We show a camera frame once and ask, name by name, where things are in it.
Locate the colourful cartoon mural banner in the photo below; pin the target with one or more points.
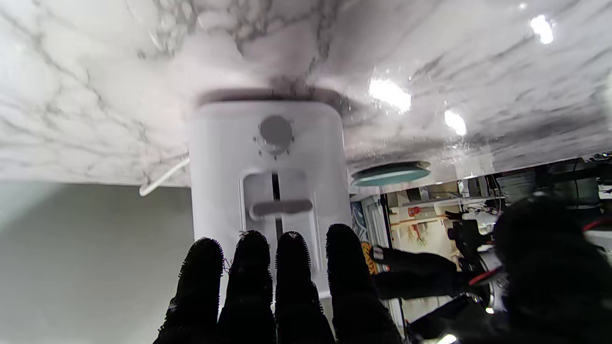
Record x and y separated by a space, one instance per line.
358 215

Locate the black metal stand pole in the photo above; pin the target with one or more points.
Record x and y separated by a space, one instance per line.
386 224

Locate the teal round plate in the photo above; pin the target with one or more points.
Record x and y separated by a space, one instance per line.
389 177

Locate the white crumpled backdrop sheet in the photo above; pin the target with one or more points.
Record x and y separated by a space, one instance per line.
86 263

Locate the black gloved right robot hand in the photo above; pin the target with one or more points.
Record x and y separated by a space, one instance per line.
550 286

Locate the white two-slot toaster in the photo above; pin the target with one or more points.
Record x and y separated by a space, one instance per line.
220 157

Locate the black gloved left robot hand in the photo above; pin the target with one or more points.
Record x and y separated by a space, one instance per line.
416 274

